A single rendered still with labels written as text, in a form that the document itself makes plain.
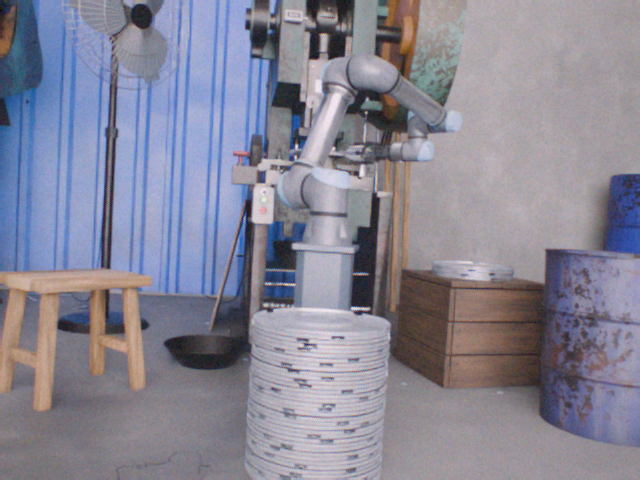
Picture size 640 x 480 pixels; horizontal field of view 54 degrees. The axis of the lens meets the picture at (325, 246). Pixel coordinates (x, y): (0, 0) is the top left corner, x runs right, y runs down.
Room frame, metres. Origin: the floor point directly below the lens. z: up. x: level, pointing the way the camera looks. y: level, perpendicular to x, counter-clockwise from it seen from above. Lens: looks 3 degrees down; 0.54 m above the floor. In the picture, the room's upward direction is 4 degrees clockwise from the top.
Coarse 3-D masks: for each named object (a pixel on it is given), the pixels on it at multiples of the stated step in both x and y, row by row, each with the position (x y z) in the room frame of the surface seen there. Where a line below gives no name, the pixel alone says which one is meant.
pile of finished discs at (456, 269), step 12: (432, 264) 2.28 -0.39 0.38; (444, 264) 2.30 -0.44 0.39; (456, 264) 2.27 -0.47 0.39; (468, 264) 2.29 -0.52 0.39; (480, 264) 2.41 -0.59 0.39; (492, 264) 2.38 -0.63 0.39; (456, 276) 2.16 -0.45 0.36; (468, 276) 2.14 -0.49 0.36; (480, 276) 2.13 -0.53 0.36; (492, 276) 2.14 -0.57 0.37; (504, 276) 2.16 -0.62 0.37
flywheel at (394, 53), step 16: (400, 0) 2.94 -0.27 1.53; (416, 0) 2.69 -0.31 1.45; (400, 16) 2.92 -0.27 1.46; (416, 16) 2.68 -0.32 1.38; (416, 32) 2.66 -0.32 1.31; (384, 48) 3.08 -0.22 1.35; (400, 48) 2.76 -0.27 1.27; (400, 64) 2.87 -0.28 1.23; (384, 96) 2.98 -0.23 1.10; (384, 112) 2.96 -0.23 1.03
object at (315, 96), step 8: (312, 64) 2.64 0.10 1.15; (320, 64) 2.65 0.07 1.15; (312, 72) 2.64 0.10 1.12; (320, 72) 2.65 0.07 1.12; (312, 80) 2.64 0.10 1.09; (320, 80) 2.65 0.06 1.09; (312, 88) 2.64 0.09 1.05; (320, 88) 2.65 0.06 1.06; (312, 96) 2.63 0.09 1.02; (320, 96) 2.65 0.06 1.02; (304, 104) 2.66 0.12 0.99; (312, 104) 2.63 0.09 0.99; (320, 104) 2.65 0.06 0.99; (304, 112) 2.64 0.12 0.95; (312, 112) 2.61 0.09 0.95; (304, 120) 2.64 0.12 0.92; (312, 120) 2.61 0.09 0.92; (304, 128) 2.64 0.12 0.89
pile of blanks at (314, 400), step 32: (256, 352) 1.27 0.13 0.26; (288, 352) 1.20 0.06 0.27; (320, 352) 1.19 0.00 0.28; (352, 352) 1.20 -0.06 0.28; (384, 352) 1.30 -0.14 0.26; (256, 384) 1.26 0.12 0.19; (288, 384) 1.20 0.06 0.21; (320, 384) 1.19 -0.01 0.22; (352, 384) 1.21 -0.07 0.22; (384, 384) 1.31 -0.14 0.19; (256, 416) 1.25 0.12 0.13; (288, 416) 1.20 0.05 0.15; (320, 416) 1.20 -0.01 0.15; (352, 416) 1.22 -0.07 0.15; (256, 448) 1.24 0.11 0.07; (288, 448) 1.20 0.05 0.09; (320, 448) 1.19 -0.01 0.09; (352, 448) 1.21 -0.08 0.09
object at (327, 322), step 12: (264, 312) 1.39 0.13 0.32; (276, 312) 1.42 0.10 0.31; (288, 312) 1.43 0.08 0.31; (300, 312) 1.44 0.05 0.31; (312, 312) 1.45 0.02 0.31; (324, 312) 1.46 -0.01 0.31; (336, 312) 1.47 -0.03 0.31; (348, 312) 1.46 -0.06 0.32; (264, 324) 1.24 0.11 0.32; (276, 324) 1.27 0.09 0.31; (288, 324) 1.28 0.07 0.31; (300, 324) 1.28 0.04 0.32; (312, 324) 1.27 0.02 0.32; (324, 324) 1.27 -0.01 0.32; (336, 324) 1.28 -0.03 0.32; (348, 324) 1.30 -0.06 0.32; (360, 324) 1.33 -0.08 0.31; (372, 324) 1.34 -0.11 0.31; (384, 324) 1.35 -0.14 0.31
